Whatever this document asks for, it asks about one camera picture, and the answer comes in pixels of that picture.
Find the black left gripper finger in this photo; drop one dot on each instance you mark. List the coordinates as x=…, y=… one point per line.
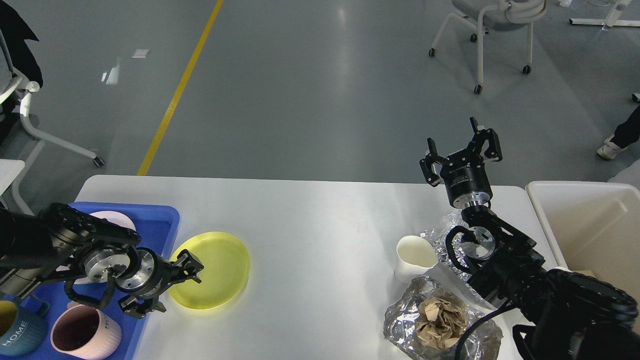
x=187, y=266
x=134, y=307

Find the white paper cup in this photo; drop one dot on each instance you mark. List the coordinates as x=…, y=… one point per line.
x=414, y=257

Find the pink ceramic mug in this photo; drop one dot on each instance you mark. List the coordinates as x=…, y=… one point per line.
x=86, y=333

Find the blue HOME mug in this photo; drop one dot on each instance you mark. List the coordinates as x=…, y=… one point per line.
x=22, y=330

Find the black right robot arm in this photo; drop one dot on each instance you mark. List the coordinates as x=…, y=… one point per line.
x=572, y=316

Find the crumpled aluminium foil front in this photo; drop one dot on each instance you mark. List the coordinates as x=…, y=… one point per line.
x=400, y=325

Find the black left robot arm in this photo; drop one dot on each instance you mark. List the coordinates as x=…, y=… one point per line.
x=92, y=256

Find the white stand base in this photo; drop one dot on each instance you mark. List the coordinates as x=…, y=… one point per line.
x=613, y=18

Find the crumpled brown paper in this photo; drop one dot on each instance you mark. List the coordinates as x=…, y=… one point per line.
x=440, y=324

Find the white office chair left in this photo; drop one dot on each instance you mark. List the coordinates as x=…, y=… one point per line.
x=23, y=89

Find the white chair on castors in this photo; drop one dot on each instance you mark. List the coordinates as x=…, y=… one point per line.
x=484, y=16

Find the blue plastic tray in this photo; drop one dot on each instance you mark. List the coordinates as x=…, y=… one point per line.
x=157, y=226

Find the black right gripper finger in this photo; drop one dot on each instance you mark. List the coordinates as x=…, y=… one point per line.
x=428, y=163
x=484, y=143

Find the beige plastic bin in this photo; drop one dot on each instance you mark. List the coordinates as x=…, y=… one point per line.
x=594, y=227

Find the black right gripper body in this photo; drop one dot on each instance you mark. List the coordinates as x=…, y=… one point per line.
x=466, y=180

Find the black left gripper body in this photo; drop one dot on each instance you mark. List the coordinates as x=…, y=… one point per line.
x=147, y=278

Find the yellow plastic plate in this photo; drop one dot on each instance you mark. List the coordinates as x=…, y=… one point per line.
x=226, y=269

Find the small white side table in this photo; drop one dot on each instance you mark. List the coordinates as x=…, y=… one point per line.
x=12, y=172

